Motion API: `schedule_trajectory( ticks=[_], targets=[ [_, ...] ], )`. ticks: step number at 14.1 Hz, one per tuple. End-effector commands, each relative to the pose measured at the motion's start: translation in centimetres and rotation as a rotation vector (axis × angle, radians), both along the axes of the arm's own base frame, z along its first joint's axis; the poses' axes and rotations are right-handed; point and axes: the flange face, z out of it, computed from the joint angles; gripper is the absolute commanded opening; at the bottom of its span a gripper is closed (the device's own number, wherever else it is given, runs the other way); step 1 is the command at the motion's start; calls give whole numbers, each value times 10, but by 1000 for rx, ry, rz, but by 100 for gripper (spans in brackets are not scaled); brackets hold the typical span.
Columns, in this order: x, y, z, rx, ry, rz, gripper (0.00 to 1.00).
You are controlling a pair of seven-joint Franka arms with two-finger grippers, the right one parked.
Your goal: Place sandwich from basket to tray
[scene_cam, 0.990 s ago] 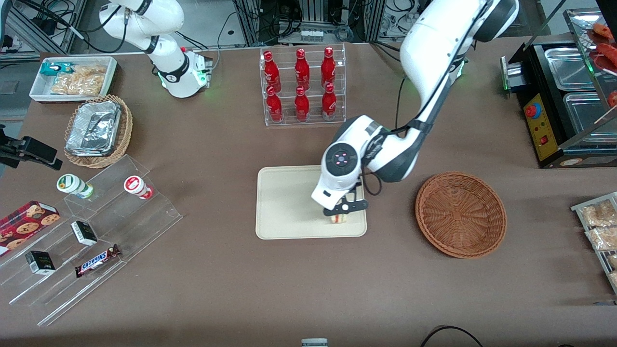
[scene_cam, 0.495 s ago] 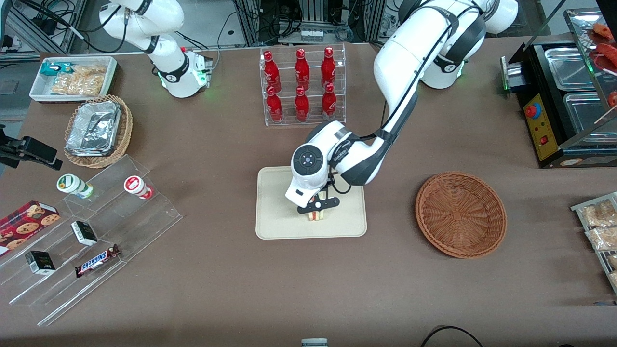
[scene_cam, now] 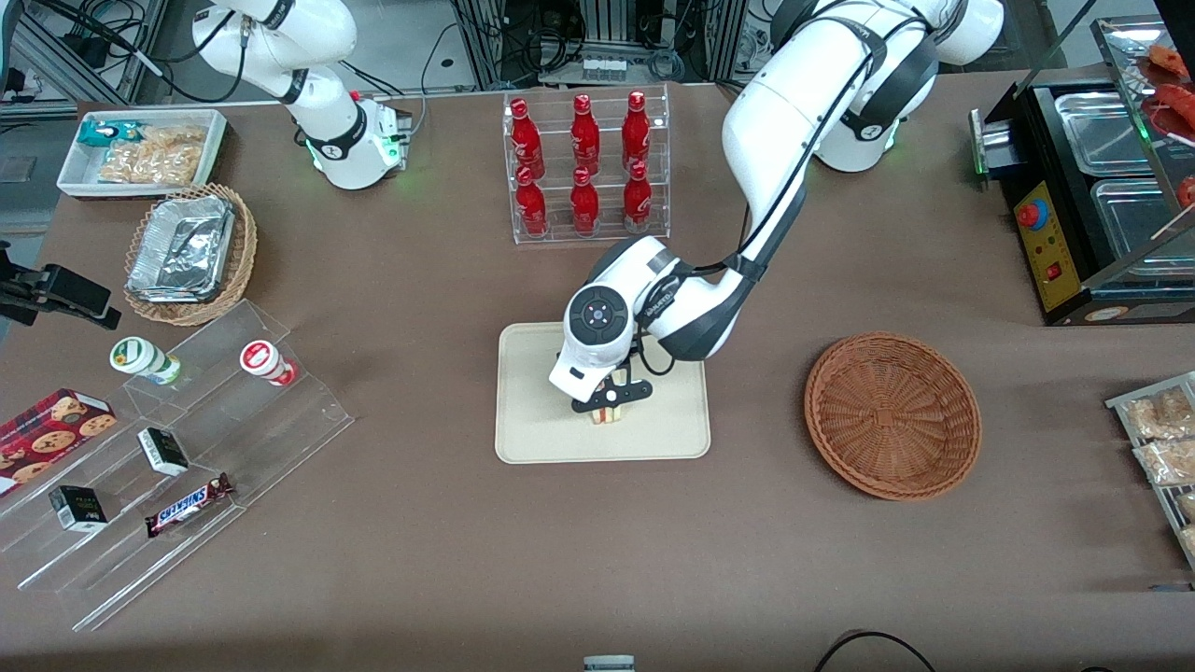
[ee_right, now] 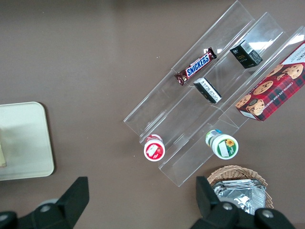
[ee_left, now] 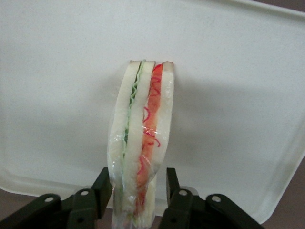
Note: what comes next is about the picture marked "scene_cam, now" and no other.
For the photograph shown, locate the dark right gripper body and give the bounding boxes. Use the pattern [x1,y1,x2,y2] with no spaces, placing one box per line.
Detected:
[0,241,40,328]

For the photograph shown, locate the beige plastic tray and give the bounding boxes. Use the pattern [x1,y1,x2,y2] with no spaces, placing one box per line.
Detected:
[494,321,712,466]

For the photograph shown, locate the white rectangular snack tray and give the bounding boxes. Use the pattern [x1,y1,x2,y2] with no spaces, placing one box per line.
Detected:
[56,108,229,201]

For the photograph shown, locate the light oval wicker basket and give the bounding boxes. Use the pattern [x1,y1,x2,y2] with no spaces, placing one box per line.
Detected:
[122,182,259,328]

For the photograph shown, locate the brown round wicker basket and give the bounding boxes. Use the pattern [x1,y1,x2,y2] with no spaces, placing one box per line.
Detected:
[804,332,983,503]

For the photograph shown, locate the tray of snack bags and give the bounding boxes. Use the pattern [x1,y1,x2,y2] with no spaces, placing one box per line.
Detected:
[1104,371,1195,572]

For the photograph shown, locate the green lid yogurt cup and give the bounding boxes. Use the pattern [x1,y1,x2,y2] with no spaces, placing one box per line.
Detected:
[108,336,184,386]

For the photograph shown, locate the stacked aluminium foil containers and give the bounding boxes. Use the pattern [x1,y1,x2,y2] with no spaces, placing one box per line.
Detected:
[126,194,235,305]

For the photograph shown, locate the red cookie box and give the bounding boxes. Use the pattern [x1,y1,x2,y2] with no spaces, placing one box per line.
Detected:
[0,387,119,497]

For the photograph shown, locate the clear bag of crackers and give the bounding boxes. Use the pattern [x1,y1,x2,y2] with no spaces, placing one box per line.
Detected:
[97,125,208,186]

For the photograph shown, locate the green snack packet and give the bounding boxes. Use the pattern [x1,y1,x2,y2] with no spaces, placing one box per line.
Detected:
[77,119,143,147]

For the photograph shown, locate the clear acrylic bottle rack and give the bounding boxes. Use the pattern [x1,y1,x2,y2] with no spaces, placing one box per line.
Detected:
[501,83,672,246]

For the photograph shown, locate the red cola bottle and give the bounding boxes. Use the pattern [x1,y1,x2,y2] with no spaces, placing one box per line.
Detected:
[569,166,601,235]
[622,90,652,167]
[514,166,550,237]
[509,98,546,175]
[622,161,654,233]
[570,93,602,171]

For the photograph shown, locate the small black white box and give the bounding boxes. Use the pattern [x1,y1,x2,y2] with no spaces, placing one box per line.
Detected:
[48,484,109,534]
[136,427,190,478]

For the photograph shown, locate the red lid yogurt cup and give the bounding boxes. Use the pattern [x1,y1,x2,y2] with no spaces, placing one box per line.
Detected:
[238,340,299,388]

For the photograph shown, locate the clear acrylic stepped stand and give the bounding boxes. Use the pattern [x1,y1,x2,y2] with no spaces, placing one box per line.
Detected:
[0,299,357,634]

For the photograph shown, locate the Snickers chocolate bar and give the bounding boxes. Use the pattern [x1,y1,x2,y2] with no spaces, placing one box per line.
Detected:
[144,472,235,539]

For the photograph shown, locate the black food warmer cabinet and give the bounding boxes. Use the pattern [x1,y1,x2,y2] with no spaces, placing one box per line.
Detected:
[967,13,1195,328]

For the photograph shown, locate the steel warmer pan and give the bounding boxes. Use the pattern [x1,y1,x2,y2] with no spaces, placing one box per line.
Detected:
[1053,90,1160,177]
[1090,176,1195,278]

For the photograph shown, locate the red sausage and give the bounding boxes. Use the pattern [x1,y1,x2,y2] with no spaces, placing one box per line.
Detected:
[1146,42,1195,83]

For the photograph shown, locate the aluminium frame structure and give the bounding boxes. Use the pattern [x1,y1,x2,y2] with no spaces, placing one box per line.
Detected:
[0,0,171,105]

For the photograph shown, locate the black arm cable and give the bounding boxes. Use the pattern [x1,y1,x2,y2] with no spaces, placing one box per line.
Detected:
[631,13,938,376]

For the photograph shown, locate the black cable loop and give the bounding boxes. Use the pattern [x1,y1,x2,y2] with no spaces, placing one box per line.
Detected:
[811,631,940,672]

